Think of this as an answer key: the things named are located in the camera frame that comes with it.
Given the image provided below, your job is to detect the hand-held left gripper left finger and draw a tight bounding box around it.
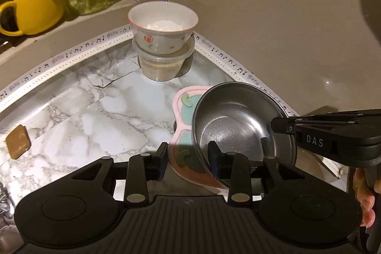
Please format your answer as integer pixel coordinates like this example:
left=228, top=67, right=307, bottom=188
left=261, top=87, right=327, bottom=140
left=70, top=142, right=169, bottom=207

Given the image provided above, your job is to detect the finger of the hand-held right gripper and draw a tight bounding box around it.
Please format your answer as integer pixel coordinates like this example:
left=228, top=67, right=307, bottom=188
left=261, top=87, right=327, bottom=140
left=270, top=112, right=370, bottom=135

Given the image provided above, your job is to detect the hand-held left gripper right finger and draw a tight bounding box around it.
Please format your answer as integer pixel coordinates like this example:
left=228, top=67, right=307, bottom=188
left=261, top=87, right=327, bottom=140
left=208, top=138, right=286, bottom=207

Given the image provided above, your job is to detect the pink steel-lined pot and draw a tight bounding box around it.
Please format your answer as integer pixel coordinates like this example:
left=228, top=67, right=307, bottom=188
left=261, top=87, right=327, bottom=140
left=167, top=86, right=231, bottom=193

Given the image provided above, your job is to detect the steel bowl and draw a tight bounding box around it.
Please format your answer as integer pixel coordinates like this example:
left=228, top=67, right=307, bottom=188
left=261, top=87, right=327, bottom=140
left=191, top=81, right=297, bottom=180

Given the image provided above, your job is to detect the person's right hand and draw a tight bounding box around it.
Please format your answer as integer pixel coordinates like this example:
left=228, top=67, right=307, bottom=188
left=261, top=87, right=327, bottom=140
left=353, top=168, right=381, bottom=228

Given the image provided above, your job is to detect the clear plastic container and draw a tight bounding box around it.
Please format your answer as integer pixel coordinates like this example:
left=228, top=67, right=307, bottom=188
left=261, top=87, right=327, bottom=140
left=132, top=34, right=196, bottom=82

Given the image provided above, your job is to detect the floral print ceramic bowl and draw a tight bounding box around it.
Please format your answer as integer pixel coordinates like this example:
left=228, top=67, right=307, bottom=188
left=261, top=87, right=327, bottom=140
left=128, top=1, right=199, bottom=55

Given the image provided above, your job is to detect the white music note trim tape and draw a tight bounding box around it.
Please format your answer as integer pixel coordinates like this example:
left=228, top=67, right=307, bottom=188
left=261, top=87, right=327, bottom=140
left=0, top=25, right=349, bottom=180

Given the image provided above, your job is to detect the brown square pad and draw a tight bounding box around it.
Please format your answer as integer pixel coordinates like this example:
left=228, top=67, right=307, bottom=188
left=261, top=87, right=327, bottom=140
left=5, top=125, right=32, bottom=159

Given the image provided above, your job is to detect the chrome faucet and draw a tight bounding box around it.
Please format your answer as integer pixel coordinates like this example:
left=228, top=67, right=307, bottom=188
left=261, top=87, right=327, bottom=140
left=0, top=183, right=15, bottom=223

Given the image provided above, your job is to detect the steel sink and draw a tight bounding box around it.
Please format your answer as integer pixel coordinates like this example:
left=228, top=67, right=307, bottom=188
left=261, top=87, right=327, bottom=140
left=0, top=212, right=23, bottom=254

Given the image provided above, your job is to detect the yellow mug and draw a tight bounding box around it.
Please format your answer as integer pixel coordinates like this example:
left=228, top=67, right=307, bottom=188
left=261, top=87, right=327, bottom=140
left=0, top=0, right=66, bottom=37

